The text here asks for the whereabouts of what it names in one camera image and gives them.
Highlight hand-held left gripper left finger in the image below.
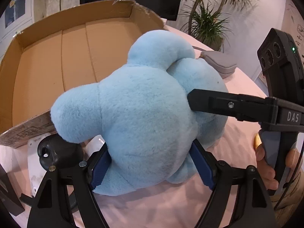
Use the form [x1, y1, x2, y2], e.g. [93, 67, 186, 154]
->
[27, 142, 112, 228]

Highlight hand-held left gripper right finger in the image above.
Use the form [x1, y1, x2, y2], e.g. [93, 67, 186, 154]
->
[189, 139, 277, 228]

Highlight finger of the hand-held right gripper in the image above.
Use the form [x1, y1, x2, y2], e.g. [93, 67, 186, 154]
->
[187, 89, 268, 124]

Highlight black stand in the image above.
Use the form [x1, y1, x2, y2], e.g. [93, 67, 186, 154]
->
[37, 134, 84, 215]

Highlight light blue plush toy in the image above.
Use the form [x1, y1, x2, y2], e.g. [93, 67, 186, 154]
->
[50, 30, 229, 196]

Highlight brown cardboard box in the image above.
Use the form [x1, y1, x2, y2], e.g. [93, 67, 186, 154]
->
[0, 0, 167, 149]

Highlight person's right hand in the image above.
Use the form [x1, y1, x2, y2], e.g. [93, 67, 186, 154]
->
[255, 144, 300, 192]

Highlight grey fabric pouch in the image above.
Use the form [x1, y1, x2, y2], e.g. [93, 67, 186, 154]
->
[201, 51, 238, 79]

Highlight tall green potted plant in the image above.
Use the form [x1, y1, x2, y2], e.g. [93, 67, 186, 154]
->
[180, 0, 260, 53]

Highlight white cabinet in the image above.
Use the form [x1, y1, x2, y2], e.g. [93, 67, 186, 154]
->
[0, 0, 35, 51]

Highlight white metal bracket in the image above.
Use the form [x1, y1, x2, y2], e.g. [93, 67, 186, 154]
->
[27, 132, 106, 195]

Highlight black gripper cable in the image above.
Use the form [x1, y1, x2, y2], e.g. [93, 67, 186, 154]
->
[274, 142, 304, 211]

